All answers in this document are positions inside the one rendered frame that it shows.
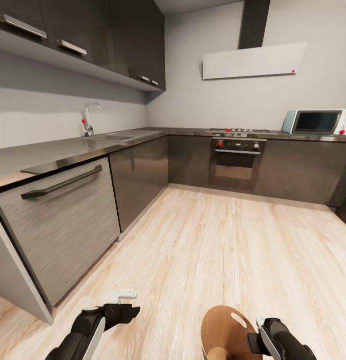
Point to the microwave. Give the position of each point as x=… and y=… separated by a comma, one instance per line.
x=320, y=122

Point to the trash can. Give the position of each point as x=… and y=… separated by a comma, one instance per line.
x=225, y=338

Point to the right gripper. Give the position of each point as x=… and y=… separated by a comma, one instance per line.
x=256, y=344

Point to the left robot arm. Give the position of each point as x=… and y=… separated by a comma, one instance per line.
x=89, y=326

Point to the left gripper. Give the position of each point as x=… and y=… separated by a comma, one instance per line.
x=123, y=312

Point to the drop in sink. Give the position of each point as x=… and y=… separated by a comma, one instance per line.
x=116, y=136

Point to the cabinet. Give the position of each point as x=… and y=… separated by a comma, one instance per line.
x=139, y=38
x=75, y=35

